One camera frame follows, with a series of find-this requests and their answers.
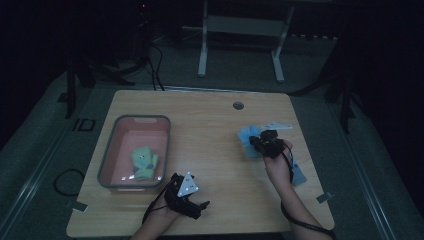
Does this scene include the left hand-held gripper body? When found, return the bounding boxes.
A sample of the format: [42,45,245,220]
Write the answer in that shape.
[163,171,203,221]

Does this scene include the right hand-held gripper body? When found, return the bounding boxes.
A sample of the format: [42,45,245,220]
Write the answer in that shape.
[256,121,294,160]

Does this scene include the green glove with eyes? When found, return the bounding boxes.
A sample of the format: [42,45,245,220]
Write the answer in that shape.
[130,145,160,182]

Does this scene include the pink basin with grey rim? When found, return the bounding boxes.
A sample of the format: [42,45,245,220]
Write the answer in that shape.
[96,114,172,195]

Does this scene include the person's left hand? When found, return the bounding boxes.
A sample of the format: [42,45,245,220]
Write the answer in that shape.
[150,194,182,224]

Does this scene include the person's right hand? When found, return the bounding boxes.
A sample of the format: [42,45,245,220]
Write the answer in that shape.
[262,139,295,188]

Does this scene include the grey tape piece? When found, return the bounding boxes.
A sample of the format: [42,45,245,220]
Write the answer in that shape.
[71,200,89,213]
[315,191,335,205]

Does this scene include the black metal stand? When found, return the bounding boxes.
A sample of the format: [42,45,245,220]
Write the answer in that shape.
[324,74,357,135]
[57,58,78,120]

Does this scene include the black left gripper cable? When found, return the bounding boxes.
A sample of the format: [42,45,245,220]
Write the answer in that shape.
[141,181,176,225]

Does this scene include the white metal desk frame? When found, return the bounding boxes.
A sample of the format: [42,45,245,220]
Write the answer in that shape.
[197,0,296,84]

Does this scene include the black floor cables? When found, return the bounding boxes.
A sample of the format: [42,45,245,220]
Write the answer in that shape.
[144,41,167,92]

